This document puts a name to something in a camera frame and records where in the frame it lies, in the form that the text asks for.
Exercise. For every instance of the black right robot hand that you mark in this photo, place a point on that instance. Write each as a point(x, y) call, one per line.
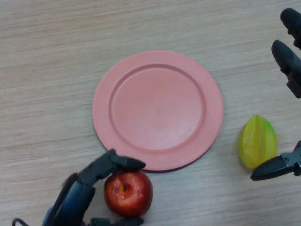
point(288, 61)

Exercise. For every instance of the yellow green starfruit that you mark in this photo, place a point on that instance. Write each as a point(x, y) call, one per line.
point(257, 141)

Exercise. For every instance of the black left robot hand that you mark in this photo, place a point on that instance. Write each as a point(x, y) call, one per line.
point(77, 200)

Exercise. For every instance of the red apple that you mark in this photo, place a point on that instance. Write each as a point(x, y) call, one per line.
point(128, 194)

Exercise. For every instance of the pink round plate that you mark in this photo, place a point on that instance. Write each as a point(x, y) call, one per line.
point(158, 110)

